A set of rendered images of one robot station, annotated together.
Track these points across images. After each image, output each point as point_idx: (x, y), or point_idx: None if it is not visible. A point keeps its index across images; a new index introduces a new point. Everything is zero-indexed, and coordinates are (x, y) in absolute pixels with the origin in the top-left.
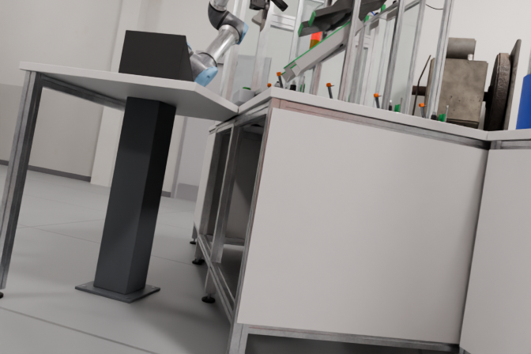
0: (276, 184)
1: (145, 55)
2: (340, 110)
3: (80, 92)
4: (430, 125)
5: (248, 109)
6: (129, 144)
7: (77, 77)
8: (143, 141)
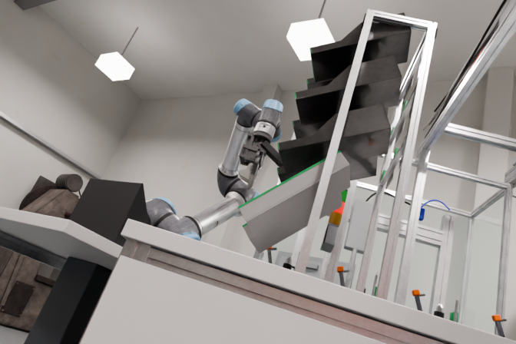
0: None
1: (97, 206)
2: (245, 274)
3: (19, 246)
4: (442, 330)
5: None
6: (47, 319)
7: None
8: (61, 318)
